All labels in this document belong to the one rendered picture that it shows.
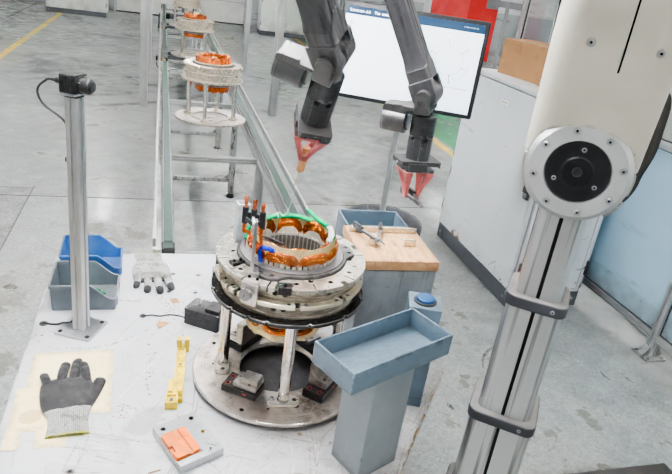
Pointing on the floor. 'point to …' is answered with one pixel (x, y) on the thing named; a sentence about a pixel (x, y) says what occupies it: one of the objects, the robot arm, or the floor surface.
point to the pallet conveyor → (163, 229)
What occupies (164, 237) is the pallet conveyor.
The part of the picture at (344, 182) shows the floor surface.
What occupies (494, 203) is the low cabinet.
